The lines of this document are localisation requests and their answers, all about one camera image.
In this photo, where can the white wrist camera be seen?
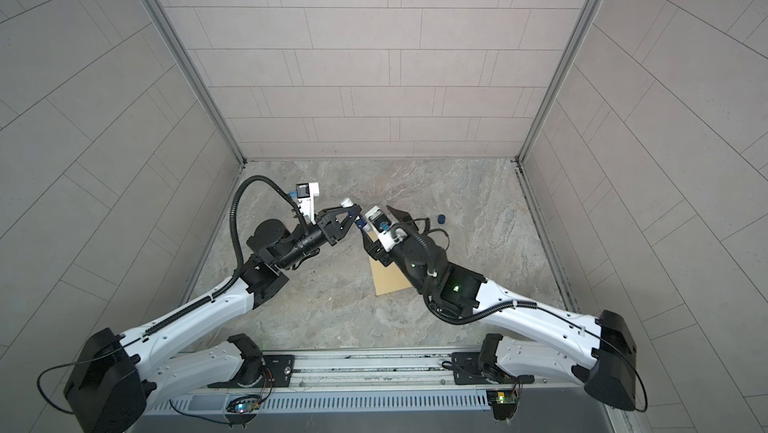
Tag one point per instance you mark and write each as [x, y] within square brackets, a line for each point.
[383, 227]
[304, 196]

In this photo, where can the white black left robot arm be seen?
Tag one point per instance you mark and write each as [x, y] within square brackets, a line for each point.
[117, 377]

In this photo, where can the aluminium corner post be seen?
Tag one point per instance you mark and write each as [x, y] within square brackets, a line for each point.
[580, 31]
[170, 37]

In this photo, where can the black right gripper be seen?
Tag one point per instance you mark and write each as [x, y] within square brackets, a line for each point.
[371, 249]

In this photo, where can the left green circuit board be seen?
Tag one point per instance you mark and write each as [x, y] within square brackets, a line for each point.
[244, 405]

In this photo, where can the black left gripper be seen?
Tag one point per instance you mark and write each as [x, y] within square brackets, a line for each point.
[325, 227]

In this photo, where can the tan kraft envelope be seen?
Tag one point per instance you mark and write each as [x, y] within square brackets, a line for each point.
[388, 279]

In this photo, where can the right aluminium corner post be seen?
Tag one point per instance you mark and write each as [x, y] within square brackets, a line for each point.
[580, 31]

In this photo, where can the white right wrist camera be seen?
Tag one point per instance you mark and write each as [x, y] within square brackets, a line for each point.
[383, 227]

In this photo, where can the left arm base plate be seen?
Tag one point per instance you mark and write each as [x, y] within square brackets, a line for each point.
[263, 371]

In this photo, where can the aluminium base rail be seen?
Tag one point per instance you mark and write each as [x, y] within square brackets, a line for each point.
[357, 369]

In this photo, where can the green circuit board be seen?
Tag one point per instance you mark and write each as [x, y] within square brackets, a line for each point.
[244, 405]
[503, 403]

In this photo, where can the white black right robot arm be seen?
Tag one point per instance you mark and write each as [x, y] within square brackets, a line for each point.
[597, 351]

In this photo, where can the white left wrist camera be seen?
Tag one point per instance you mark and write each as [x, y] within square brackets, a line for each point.
[304, 196]

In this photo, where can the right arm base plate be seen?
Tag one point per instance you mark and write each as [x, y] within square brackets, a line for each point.
[468, 370]

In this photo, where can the white glue stick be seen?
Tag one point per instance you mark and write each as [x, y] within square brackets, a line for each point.
[354, 211]

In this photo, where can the right green circuit board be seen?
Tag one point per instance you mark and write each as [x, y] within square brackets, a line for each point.
[503, 403]

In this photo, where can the left aluminium corner post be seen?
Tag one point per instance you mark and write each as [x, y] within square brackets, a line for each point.
[170, 37]

